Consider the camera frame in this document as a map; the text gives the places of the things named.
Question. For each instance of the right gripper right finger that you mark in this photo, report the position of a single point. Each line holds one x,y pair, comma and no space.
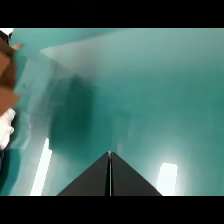
128,181

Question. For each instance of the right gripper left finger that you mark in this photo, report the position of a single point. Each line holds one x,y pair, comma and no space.
95,181

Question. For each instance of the white garment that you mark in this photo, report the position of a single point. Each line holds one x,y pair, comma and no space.
5,128

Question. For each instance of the brown garment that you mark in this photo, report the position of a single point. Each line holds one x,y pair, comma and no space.
6,76

